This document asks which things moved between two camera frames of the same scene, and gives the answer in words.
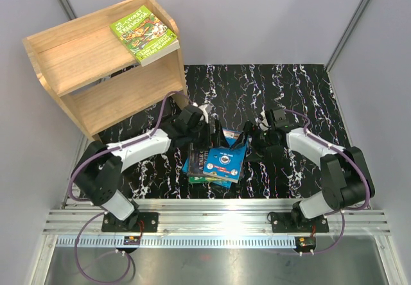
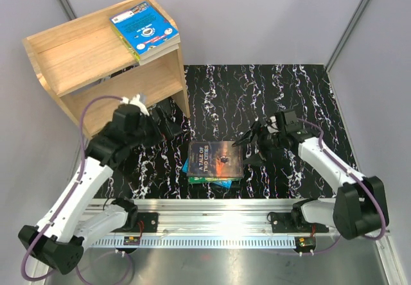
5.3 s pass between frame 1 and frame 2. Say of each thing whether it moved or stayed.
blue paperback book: moved
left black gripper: moved
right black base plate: stayed
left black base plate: stayed
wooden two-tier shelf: stayed
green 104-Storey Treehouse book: stayed
